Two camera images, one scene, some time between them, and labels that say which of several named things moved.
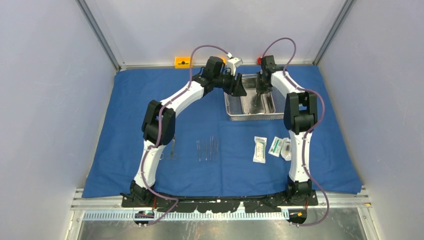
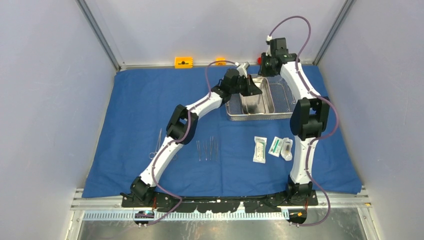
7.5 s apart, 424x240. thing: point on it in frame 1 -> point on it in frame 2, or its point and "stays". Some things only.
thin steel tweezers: [205, 151] stays
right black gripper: [261, 90] -> [263, 71]
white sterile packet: [259, 154] stays
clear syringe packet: [286, 152] stays
